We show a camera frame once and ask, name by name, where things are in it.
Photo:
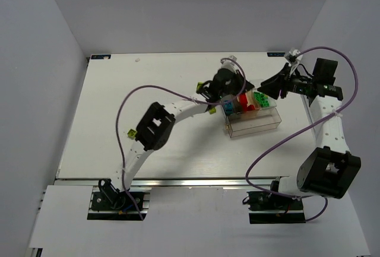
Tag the lime square lego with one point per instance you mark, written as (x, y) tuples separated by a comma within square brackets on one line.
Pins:
[(131, 133), (212, 110)]

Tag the long teal lego brick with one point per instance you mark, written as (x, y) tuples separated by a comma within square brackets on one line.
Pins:
[(228, 107)]

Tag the green square lego bottom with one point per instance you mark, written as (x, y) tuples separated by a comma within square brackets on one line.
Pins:
[(265, 103)]

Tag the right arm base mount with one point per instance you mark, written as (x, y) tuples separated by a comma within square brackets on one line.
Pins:
[(265, 208)]

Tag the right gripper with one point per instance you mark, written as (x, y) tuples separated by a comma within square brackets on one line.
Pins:
[(285, 82)]

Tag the red arched lego brick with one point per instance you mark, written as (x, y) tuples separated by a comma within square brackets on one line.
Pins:
[(243, 102)]

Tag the red sloped lego brick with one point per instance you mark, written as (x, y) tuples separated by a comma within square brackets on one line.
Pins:
[(250, 108)]

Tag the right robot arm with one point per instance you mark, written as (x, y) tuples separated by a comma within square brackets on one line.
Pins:
[(330, 168)]

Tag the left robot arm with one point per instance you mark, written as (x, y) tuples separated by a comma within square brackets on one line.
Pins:
[(155, 126)]

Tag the smoky grey plastic tray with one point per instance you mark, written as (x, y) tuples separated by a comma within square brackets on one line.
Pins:
[(237, 109)]

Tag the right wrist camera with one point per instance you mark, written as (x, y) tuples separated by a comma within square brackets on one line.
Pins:
[(293, 58)]

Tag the long green lego brick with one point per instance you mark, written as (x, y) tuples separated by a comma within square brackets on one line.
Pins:
[(260, 96)]

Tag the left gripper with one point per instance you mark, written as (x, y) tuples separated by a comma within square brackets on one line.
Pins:
[(233, 98)]

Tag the lime sloped lego brick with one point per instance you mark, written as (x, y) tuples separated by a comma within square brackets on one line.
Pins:
[(199, 85)]

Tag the aluminium table frame rail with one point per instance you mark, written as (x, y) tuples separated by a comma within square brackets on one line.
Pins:
[(149, 183)]

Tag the clear plastic base box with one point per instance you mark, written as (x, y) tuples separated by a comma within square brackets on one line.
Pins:
[(251, 122)]

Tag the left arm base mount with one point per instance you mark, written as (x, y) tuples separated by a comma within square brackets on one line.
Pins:
[(110, 204)]

